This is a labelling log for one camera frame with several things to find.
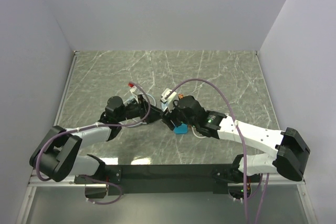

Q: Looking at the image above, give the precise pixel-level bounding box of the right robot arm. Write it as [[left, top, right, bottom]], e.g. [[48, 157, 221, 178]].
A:
[[161, 92, 310, 182]]

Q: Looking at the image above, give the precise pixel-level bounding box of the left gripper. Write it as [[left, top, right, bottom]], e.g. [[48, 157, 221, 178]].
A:
[[117, 94, 162, 124]]

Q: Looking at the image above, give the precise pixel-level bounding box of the light blue power cable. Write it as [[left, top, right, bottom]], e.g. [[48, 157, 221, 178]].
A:
[[119, 93, 158, 128]]

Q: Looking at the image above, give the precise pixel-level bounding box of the aluminium rail frame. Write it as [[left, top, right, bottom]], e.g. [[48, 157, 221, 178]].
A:
[[15, 50, 320, 224]]

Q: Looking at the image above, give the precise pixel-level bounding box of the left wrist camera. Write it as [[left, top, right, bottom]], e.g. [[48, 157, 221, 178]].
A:
[[126, 82, 143, 104]]

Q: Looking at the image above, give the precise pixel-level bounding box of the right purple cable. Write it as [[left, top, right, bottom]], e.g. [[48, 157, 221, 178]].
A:
[[167, 78, 270, 224]]

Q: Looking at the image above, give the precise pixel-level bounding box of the black base beam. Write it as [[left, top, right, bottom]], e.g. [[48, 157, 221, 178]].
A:
[[73, 165, 263, 199]]

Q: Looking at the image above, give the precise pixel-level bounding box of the blue square adapter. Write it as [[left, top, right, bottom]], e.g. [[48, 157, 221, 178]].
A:
[[173, 124, 188, 134]]

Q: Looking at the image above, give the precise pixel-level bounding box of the round light blue power strip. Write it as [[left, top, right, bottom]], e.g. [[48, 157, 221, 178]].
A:
[[161, 101, 169, 112]]

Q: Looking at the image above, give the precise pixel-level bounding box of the white power cable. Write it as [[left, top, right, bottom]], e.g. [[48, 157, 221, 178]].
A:
[[191, 126, 208, 139]]

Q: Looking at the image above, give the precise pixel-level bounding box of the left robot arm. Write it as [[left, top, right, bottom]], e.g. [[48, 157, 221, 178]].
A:
[[29, 94, 162, 183]]

